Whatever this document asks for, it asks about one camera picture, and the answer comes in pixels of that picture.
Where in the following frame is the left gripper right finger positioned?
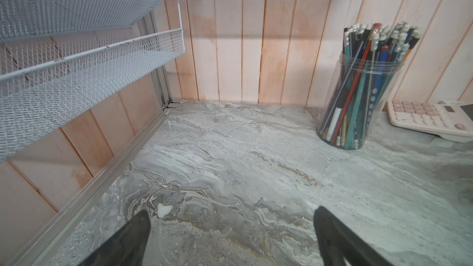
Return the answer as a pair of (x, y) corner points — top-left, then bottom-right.
(314, 206), (391, 266)

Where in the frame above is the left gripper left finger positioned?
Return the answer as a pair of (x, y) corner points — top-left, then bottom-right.
(79, 210), (151, 266)

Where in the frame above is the clear pencil cup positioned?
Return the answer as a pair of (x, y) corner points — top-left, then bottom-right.
(317, 22), (423, 150)

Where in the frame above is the pink calculator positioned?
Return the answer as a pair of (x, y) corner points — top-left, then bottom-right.
(387, 100), (473, 143)

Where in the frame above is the white wire mesh shelf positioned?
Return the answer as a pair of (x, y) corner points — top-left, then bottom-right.
(1, 0), (185, 160)

